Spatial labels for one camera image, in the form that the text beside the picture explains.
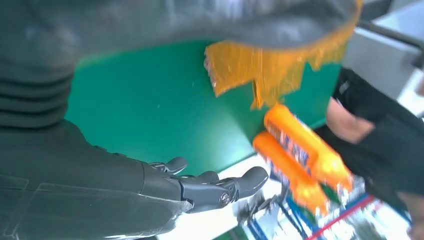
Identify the yellow plastic sheet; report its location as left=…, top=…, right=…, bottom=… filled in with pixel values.
left=203, top=0, right=364, bottom=111

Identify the blue metal shelf rack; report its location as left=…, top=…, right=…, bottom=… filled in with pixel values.
left=246, top=193, right=375, bottom=240

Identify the person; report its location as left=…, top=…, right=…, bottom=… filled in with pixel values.
left=314, top=67, right=424, bottom=240

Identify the stainless steel table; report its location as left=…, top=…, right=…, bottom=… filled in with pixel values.
left=341, top=0, right=424, bottom=117

